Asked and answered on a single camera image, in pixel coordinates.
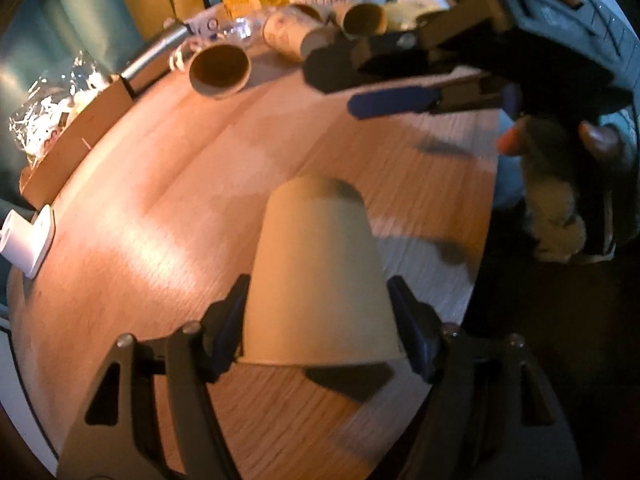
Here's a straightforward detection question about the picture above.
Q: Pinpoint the plain brown paper cup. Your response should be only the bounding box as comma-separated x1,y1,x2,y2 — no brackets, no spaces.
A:
240,176,404,367

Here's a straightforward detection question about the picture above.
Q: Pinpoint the hidden brown paper cup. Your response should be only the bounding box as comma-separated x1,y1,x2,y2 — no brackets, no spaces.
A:
292,2,334,25

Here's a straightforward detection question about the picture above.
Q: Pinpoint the right brown paper cup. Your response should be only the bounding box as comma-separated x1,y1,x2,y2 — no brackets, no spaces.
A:
334,2,387,38

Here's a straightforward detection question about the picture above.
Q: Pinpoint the patterned paper cup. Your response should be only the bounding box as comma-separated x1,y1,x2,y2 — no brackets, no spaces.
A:
262,6,335,62

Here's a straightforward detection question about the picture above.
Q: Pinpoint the large brown paper cup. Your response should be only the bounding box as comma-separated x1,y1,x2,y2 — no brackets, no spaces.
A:
188,44,252,99

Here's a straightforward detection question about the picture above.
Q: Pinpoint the person's hand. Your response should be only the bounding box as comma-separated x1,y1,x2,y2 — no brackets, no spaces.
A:
498,116,628,263

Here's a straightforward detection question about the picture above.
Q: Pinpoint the yellow tissue pack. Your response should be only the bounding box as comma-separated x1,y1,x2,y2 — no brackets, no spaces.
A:
382,2,446,32

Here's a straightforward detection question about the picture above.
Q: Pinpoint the small blue white box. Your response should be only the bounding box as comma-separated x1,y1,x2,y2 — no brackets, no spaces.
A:
186,3,230,39

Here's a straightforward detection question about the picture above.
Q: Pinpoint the silver metal flask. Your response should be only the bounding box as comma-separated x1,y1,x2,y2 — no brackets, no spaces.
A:
120,22,191,93

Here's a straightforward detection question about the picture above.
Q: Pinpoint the white desk lamp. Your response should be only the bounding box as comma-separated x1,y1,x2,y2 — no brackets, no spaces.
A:
0,205,55,280

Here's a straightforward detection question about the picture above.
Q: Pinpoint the teal curtain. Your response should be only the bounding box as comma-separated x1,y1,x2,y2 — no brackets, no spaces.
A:
1,0,143,212

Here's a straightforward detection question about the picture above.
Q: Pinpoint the brown cardboard box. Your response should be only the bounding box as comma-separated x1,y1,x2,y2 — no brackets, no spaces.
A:
20,76,134,210

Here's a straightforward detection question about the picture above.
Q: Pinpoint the clear plastic snack bag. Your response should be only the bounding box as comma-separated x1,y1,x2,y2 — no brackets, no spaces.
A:
8,50,114,168

